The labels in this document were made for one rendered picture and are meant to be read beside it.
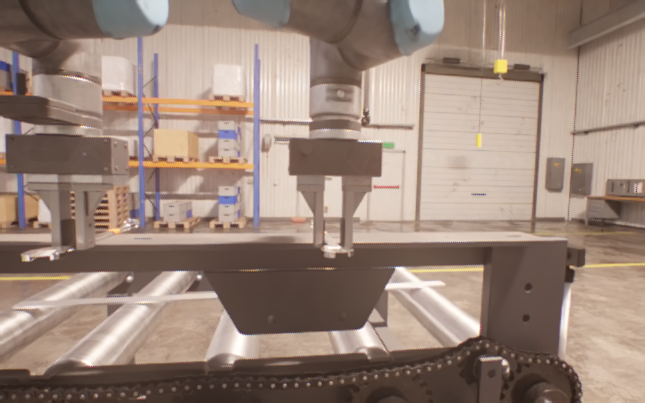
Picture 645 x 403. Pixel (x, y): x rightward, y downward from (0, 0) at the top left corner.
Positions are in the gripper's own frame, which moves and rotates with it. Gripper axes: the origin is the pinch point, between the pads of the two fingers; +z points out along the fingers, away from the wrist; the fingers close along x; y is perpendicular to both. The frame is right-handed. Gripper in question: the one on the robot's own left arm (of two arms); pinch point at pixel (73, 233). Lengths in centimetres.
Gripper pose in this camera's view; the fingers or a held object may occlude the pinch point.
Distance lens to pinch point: 55.8
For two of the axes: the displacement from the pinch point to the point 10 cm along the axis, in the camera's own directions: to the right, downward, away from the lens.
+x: -9.9, -0.1, -1.4
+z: -0.2, 10.0, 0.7
